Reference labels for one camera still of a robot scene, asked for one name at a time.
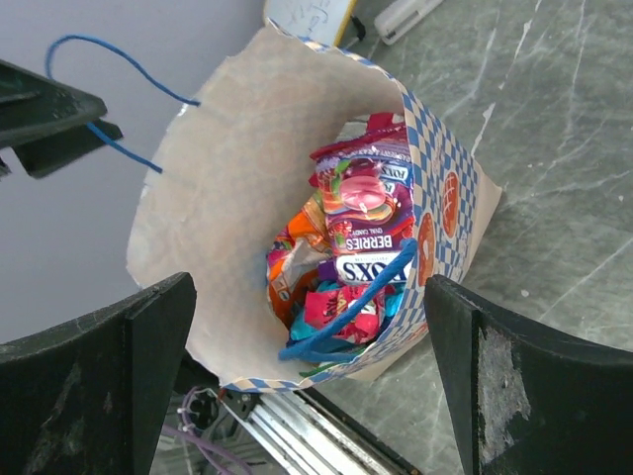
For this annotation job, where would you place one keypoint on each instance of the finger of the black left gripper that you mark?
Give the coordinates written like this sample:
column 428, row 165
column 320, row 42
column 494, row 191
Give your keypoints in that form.
column 43, row 157
column 34, row 107

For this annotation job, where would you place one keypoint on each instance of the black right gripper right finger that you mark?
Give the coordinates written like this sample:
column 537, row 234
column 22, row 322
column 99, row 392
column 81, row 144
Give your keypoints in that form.
column 523, row 397

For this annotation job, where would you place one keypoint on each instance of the red small snack packet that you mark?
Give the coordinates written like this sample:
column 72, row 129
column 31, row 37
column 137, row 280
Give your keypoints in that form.
column 323, row 306

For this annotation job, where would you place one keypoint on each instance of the white marker eraser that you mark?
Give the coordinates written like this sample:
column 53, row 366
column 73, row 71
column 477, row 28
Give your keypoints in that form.
column 401, row 16

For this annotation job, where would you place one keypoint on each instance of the purple Fox's berries candy bag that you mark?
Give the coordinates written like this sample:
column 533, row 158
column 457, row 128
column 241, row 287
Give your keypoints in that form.
column 366, row 190

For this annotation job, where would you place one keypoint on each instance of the orange snack packet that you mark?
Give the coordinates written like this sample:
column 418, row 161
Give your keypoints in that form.
column 293, row 259

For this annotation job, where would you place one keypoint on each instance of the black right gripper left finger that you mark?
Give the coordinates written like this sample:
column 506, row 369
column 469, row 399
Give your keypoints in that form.
column 90, row 396

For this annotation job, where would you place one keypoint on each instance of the checkered blue paper bag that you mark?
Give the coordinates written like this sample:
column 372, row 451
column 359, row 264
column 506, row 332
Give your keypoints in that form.
column 232, row 170

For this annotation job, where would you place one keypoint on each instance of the aluminium rail frame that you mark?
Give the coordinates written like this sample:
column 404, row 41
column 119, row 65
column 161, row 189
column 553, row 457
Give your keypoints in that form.
column 217, row 431

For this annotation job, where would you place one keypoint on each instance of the yellow framed whiteboard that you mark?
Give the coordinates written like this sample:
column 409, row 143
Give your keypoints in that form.
column 322, row 21

